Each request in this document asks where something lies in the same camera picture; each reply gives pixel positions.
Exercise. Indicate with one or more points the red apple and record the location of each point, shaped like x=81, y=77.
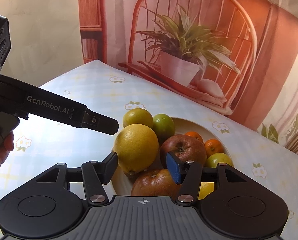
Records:
x=154, y=183
x=185, y=148

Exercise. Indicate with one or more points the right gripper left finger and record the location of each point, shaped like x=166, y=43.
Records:
x=95, y=174

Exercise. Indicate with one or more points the small green lime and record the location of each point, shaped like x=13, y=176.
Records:
x=217, y=158

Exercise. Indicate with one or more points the tiny mandarin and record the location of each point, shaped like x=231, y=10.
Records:
x=213, y=146

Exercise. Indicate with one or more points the yellow lemon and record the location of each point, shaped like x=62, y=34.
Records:
x=205, y=189

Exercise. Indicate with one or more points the floral checked tablecloth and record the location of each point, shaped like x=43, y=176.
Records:
x=41, y=143

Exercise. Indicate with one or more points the yellow green pear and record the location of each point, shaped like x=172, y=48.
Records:
x=138, y=116

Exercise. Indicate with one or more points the cream round plate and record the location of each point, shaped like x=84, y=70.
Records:
x=122, y=185

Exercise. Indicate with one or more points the printed room backdrop cloth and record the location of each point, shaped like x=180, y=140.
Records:
x=238, y=58

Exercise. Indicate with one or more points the large green fruit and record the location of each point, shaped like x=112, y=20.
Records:
x=163, y=126

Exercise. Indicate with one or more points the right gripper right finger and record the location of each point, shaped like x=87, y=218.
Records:
x=186, y=174

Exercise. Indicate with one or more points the small mandarin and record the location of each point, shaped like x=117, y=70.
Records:
x=194, y=135

